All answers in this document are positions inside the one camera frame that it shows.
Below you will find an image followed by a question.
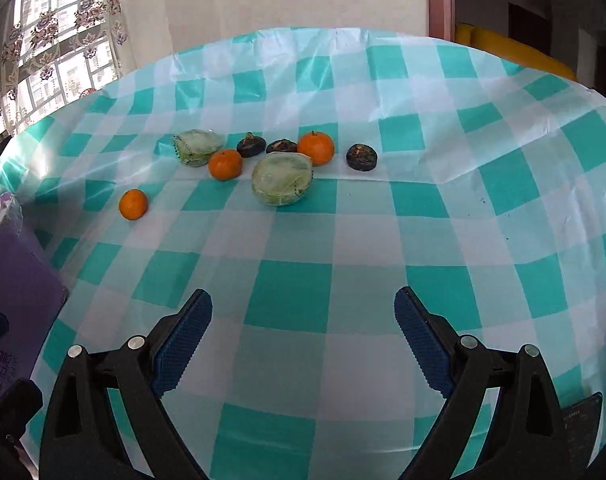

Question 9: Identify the dark mushroom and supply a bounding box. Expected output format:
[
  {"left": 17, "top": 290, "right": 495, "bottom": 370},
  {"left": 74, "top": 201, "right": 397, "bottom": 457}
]
[
  {"left": 236, "top": 132, "right": 266, "bottom": 158},
  {"left": 266, "top": 139, "right": 297, "bottom": 154},
  {"left": 345, "top": 143, "right": 378, "bottom": 172}
]

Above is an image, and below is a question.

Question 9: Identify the purple cardboard box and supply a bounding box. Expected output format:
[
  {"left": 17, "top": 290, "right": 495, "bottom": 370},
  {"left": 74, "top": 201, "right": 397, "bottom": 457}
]
[{"left": 0, "top": 193, "right": 69, "bottom": 397}]

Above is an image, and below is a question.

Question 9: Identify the green fruit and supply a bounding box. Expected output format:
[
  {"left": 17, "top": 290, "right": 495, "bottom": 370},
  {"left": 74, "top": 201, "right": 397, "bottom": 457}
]
[
  {"left": 173, "top": 129, "right": 225, "bottom": 167},
  {"left": 251, "top": 152, "right": 314, "bottom": 207}
]

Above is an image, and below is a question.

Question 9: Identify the yellow chair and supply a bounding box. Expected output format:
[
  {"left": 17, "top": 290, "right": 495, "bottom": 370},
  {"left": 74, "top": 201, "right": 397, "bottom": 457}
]
[{"left": 455, "top": 23, "right": 576, "bottom": 81}]

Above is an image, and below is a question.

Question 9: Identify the orange mandarin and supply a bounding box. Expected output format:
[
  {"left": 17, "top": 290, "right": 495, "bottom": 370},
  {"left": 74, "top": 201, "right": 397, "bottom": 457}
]
[
  {"left": 119, "top": 188, "right": 148, "bottom": 221},
  {"left": 207, "top": 148, "right": 243, "bottom": 181},
  {"left": 297, "top": 131, "right": 335, "bottom": 167}
]

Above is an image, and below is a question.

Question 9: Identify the teal checkered plastic tablecloth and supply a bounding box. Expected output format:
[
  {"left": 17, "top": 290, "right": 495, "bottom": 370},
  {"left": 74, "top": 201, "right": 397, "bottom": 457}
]
[{"left": 0, "top": 28, "right": 606, "bottom": 479}]

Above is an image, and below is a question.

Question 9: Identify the floral lace curtain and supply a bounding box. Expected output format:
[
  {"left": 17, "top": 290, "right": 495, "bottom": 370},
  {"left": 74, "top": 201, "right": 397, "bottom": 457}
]
[{"left": 0, "top": 0, "right": 128, "bottom": 142}]

